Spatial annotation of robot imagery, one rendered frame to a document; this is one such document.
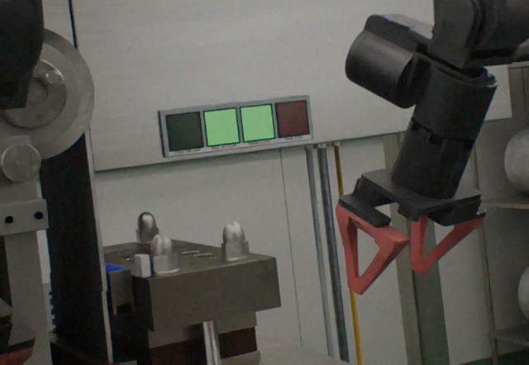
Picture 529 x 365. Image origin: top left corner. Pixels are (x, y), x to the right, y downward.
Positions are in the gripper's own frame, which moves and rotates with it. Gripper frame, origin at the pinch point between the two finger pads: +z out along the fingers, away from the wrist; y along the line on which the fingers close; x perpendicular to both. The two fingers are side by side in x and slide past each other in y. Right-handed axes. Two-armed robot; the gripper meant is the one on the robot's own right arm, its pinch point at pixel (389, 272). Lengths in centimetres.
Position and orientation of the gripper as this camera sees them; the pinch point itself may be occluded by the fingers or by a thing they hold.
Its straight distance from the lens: 100.5
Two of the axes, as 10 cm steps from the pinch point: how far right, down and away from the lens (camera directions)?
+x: 7.0, 4.5, -5.5
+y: -6.6, 1.1, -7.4
